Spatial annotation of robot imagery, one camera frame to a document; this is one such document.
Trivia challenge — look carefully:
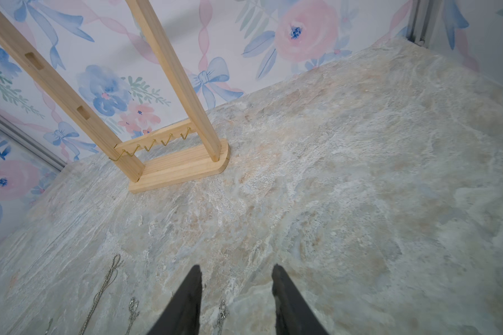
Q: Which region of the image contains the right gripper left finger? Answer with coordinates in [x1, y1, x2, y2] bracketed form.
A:
[148, 265, 203, 335]

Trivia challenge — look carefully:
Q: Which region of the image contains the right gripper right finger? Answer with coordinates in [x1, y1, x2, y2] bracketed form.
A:
[272, 264, 328, 335]

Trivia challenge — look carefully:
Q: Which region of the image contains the gold chain necklace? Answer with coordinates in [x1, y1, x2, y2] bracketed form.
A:
[124, 296, 141, 335]

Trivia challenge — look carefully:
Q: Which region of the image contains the silver chain necklace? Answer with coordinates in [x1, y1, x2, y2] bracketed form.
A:
[77, 254, 124, 335]

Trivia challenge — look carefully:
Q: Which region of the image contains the wooden jewelry display stand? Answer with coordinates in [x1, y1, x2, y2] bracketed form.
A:
[0, 0, 231, 194]

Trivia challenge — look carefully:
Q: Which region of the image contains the left aluminium corner post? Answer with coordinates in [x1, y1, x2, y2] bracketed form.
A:
[0, 115, 66, 171]

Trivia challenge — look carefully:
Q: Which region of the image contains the aluminium corner post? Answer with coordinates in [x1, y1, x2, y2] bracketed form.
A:
[406, 0, 443, 48]
[0, 115, 66, 171]

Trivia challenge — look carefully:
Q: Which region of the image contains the right aluminium corner post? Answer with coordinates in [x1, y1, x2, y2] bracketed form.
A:
[406, 0, 443, 48]

